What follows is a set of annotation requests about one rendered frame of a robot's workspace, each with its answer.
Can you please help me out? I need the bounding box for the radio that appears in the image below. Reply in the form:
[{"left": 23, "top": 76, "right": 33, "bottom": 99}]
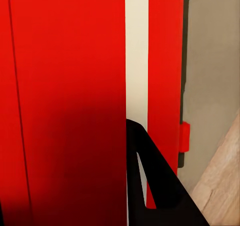
[{"left": 0, "top": 0, "right": 190, "bottom": 226}]

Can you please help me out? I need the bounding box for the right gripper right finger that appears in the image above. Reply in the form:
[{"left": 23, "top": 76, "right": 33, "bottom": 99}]
[{"left": 126, "top": 119, "right": 210, "bottom": 226}]

